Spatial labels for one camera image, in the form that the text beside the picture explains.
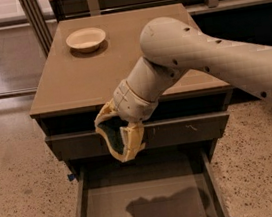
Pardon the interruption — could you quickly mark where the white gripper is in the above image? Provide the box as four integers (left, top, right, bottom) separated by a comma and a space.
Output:
94, 80, 159, 163

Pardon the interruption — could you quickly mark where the green and yellow sponge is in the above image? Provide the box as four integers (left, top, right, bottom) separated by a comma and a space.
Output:
98, 116, 128, 155

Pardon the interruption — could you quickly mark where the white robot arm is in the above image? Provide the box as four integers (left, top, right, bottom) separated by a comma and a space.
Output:
94, 17, 272, 162

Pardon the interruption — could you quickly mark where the closed top drawer front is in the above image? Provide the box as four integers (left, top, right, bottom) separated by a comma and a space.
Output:
45, 111, 229, 161

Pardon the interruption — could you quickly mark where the open middle drawer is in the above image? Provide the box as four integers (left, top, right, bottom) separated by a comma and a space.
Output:
76, 150, 229, 217

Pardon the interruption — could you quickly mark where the brown drawer cabinet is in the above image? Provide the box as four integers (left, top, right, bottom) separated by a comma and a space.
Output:
16, 0, 258, 217

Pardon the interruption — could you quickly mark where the blue tape piece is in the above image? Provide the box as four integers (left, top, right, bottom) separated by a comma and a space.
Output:
67, 174, 76, 181

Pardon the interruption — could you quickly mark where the cream round bowl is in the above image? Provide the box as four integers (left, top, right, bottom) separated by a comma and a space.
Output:
66, 27, 107, 53

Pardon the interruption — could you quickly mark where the metal frame post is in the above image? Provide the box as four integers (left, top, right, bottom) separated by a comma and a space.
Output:
19, 0, 53, 57

